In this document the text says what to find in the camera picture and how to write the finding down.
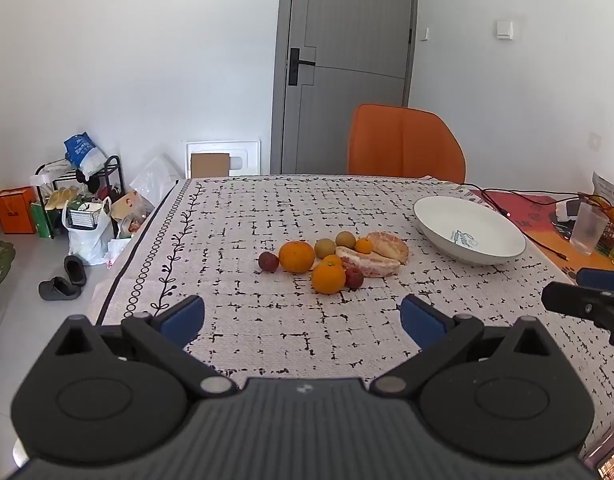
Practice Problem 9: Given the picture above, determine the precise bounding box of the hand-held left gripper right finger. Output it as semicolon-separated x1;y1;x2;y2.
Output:
369;294;558;401

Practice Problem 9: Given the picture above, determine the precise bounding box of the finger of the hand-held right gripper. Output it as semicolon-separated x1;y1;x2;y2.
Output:
541;281;614;347
576;268;614;292

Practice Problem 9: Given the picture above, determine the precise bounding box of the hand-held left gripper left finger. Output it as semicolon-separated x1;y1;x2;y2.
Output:
52;295;238;401

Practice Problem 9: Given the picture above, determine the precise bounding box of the long peeled pomelo piece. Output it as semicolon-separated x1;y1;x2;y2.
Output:
335;246;402;279

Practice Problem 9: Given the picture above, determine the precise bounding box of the round peeled pomelo piece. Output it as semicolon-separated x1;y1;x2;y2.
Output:
365;231;410;264

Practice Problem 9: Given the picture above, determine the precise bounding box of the white ceramic bowl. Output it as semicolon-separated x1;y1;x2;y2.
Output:
413;196;527;266

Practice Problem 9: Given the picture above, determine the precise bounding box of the large orange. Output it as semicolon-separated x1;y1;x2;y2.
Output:
279;241;316;274
311;255;347;295

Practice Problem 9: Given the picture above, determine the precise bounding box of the clear plastic cup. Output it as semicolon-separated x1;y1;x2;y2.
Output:
568;202;609;256

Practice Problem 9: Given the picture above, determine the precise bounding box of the white charger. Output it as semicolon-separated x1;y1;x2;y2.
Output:
554;199;585;222

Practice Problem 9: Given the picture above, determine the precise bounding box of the black patterned white tablecloth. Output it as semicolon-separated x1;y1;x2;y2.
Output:
87;175;614;461

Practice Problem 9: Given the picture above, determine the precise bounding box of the red orange table mat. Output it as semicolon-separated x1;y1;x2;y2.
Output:
467;189;614;273

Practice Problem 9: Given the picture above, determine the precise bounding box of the grey snack packet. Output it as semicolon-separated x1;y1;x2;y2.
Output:
590;171;614;211

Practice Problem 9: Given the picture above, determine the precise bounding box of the small white plastic bag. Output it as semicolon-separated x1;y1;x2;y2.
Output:
105;237;132;266

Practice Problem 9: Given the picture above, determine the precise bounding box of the grey slipper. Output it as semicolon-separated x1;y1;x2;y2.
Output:
38;276;82;302
63;255;88;286

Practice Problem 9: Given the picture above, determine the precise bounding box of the brown paper bag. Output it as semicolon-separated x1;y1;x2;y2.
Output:
110;190;155;226

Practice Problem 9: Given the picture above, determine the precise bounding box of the clear plastic bag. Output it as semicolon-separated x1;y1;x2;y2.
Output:
129;156;183;206

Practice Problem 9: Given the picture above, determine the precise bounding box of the brown cardboard sheet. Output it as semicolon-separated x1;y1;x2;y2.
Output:
190;153;231;179

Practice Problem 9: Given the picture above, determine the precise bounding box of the black shoe rack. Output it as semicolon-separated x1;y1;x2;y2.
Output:
34;155;122;238

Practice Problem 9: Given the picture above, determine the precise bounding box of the pair of yellow slippers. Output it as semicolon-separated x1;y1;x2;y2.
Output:
44;187;80;211

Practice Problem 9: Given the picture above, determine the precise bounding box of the green box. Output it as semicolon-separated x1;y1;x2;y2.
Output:
30;201;55;239

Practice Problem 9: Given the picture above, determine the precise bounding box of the white foam board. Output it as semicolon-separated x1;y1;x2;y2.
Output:
185;140;262;179

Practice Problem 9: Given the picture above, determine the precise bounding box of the orange chair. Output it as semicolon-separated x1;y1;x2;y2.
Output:
347;104;466;184

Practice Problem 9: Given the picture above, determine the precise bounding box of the blue and white bag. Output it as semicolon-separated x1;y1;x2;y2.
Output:
63;132;108;177

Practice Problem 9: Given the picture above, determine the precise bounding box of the orange paper bag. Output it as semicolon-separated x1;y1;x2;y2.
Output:
0;186;38;235

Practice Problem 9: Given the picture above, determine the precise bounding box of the grey door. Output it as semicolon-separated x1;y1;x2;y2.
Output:
270;0;419;176

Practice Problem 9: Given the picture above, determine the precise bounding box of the black cable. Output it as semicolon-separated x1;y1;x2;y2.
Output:
459;182;569;262
492;189;585;206

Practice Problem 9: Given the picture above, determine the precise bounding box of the black door handle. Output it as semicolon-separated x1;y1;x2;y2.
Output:
288;48;316;86

